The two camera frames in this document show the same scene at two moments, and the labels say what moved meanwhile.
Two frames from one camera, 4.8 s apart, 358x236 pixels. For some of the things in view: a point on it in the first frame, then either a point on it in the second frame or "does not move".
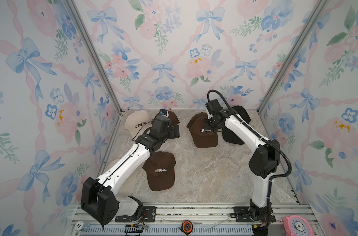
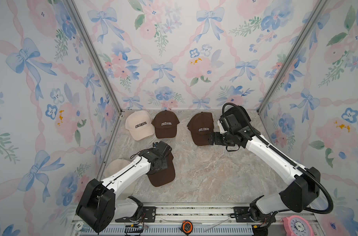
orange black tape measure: [187, 227] does not move
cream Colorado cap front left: [126, 189] does not move
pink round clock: [298, 225] does not move
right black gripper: [207, 127] to [217, 140]
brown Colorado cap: [201, 136] does not move
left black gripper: [172, 135] to [165, 164]
